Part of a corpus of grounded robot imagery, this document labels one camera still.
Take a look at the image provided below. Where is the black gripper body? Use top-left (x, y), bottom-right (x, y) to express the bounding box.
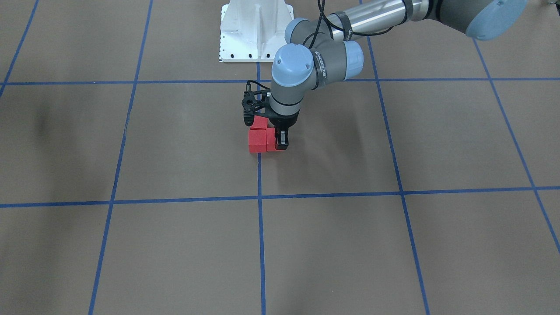
top-left (268, 109), bottom-right (300, 131)

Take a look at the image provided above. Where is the red cube block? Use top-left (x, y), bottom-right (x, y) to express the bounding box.
top-left (250, 115), bottom-right (269, 130)
top-left (266, 127), bottom-right (286, 152)
top-left (248, 128), bottom-right (268, 154)

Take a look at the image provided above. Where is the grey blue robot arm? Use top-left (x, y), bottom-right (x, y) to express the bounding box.
top-left (264, 0), bottom-right (528, 150)

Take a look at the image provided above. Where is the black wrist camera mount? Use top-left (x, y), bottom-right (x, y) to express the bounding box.
top-left (241, 80), bottom-right (273, 127)

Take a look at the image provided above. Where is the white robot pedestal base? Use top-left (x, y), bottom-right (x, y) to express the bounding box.
top-left (219, 0), bottom-right (294, 63)

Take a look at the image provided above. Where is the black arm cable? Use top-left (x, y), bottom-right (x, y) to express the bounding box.
top-left (302, 0), bottom-right (394, 49)

